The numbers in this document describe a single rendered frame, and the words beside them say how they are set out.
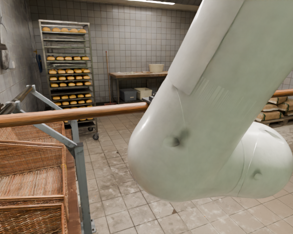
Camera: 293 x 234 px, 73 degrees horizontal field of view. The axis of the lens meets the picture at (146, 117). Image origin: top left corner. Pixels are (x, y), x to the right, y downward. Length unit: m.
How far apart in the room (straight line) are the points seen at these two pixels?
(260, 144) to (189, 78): 0.14
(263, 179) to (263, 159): 0.02
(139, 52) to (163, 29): 0.95
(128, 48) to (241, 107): 5.60
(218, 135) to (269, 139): 0.13
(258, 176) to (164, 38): 5.97
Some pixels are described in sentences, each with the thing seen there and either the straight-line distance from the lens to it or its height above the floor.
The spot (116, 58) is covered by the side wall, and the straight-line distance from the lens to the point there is 5.65.
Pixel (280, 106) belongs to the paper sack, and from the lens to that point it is 4.84.
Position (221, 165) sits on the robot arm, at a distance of 0.21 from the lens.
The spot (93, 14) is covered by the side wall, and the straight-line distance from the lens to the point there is 5.63.
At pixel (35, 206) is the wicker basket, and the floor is 0.75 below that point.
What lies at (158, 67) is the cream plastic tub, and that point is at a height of 1.04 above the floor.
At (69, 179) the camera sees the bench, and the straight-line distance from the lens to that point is 1.43.
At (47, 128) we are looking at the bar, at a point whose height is 1.05.
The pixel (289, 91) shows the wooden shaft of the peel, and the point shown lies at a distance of 1.01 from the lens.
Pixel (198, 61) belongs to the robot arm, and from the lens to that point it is 0.16.
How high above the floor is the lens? 1.34
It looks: 17 degrees down
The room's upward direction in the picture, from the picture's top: straight up
